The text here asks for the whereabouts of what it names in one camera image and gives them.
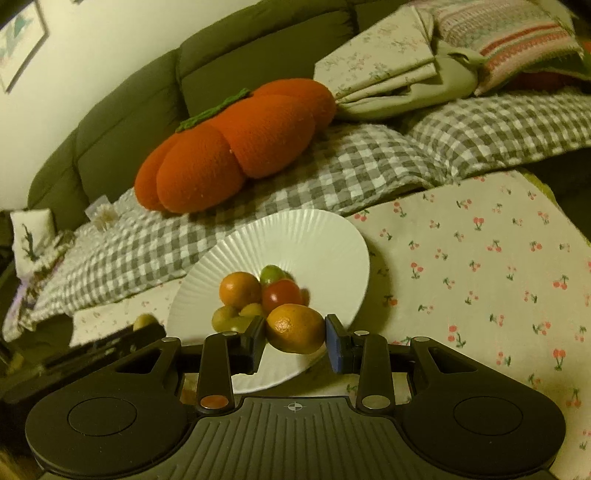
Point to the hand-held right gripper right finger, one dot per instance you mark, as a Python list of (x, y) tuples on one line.
[(334, 346)]

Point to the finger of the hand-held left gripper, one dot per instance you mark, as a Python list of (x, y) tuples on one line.
[(120, 338)]

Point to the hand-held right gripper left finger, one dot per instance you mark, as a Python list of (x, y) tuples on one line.
[(251, 346)]

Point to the pale yellow jujube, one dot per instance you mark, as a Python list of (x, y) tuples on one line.
[(240, 324)]

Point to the small yellow jujube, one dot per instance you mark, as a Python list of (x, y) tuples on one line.
[(251, 309)]

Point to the large green jujube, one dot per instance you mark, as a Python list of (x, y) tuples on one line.
[(224, 317)]

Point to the large orange mandarin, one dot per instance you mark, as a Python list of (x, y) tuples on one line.
[(295, 328)]

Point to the white ribbed plate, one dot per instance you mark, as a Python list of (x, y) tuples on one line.
[(295, 240)]

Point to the floral patterned cloth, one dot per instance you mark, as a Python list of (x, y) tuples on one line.
[(51, 258)]

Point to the purple cloth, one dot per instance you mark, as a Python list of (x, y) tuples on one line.
[(21, 300)]

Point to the clear toothpick box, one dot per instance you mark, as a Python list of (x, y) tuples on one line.
[(101, 214)]

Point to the white printed pillow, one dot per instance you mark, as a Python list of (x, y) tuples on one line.
[(32, 230)]

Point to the cherry print tablecloth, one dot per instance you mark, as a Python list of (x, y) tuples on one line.
[(485, 277)]

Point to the grey checkered blanket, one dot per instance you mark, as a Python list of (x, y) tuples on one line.
[(323, 175)]

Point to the orange pumpkin cushion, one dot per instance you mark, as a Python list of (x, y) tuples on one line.
[(240, 147)]

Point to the olive green sofa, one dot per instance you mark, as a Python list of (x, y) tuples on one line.
[(138, 110)]

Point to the folded floral sheet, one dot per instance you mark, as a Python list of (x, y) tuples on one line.
[(378, 50)]

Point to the red cloth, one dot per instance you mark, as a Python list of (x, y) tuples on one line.
[(545, 81)]

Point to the striped knitted cushion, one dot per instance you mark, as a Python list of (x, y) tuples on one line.
[(508, 37)]

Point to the framed wall picture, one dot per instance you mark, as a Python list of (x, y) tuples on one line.
[(21, 41)]

